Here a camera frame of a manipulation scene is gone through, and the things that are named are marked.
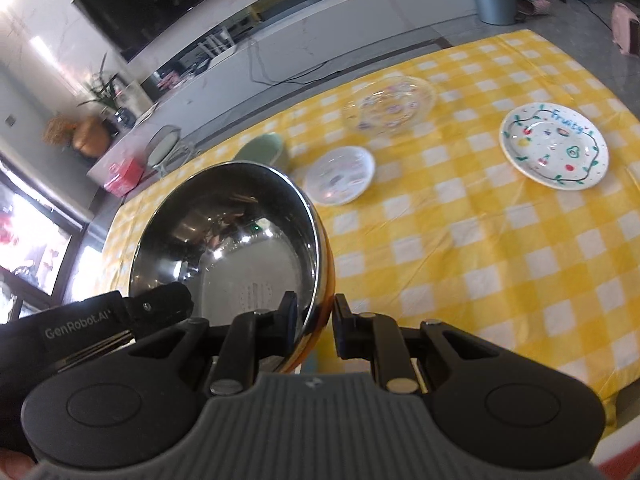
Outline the white fruit print plate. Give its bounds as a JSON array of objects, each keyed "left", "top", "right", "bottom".
[{"left": 500, "top": 102, "right": 610, "bottom": 191}]

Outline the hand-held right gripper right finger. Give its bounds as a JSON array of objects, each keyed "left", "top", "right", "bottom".
[{"left": 333, "top": 294, "right": 507, "bottom": 394}]

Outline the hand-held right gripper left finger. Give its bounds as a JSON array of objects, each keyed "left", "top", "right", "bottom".
[{"left": 124, "top": 292, "right": 297, "bottom": 396}]

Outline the black cable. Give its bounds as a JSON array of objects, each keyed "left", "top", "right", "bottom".
[{"left": 247, "top": 42, "right": 341, "bottom": 84}]

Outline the clear glass plate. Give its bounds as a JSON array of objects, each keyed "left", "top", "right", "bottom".
[{"left": 345, "top": 75, "right": 437, "bottom": 135}]

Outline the round standing mirror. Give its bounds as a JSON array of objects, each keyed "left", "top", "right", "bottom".
[{"left": 146, "top": 125, "right": 196, "bottom": 178}]

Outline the white television cabinet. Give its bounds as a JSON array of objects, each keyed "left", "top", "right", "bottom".
[{"left": 87, "top": 0, "right": 481, "bottom": 191}]

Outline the glass door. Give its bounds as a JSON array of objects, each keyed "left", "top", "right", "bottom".
[{"left": 0, "top": 152, "right": 91, "bottom": 311}]

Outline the orange vase with dried flowers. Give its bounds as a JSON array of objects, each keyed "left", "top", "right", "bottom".
[{"left": 42, "top": 115, "right": 111, "bottom": 158}]

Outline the person's left hand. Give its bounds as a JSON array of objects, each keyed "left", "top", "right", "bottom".
[{"left": 0, "top": 449, "right": 39, "bottom": 480}]

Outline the small white printed plate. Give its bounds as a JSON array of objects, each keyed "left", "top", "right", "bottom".
[{"left": 305, "top": 146, "right": 376, "bottom": 206}]

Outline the black television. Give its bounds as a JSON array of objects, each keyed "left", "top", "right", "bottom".
[{"left": 72, "top": 0, "right": 326, "bottom": 63}]

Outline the stainless steel bowl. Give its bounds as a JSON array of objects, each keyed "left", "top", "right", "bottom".
[{"left": 128, "top": 161, "right": 336, "bottom": 376}]

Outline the potted green plant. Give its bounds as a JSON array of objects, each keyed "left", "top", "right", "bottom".
[{"left": 77, "top": 52, "right": 137, "bottom": 128}]

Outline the red box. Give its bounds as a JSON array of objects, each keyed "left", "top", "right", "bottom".
[{"left": 102, "top": 156, "right": 146, "bottom": 197}]

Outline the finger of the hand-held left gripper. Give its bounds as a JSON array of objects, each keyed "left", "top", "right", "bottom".
[{"left": 124, "top": 282, "right": 196, "bottom": 344}]

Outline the yellow checked tablecloth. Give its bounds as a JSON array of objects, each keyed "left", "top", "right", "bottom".
[{"left": 102, "top": 29, "right": 640, "bottom": 431}]

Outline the white wire rack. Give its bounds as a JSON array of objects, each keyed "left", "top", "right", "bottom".
[{"left": 202, "top": 30, "right": 236, "bottom": 58}]

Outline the green bowl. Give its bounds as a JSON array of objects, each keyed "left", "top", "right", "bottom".
[{"left": 234, "top": 132, "right": 291, "bottom": 171}]

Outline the pink plastic object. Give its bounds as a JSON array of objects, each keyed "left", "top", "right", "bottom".
[{"left": 612, "top": 2, "right": 640, "bottom": 56}]

